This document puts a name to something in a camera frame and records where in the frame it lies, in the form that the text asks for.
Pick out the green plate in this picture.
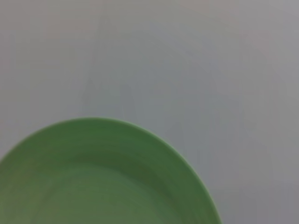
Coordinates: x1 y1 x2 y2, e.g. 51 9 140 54
0 117 222 224

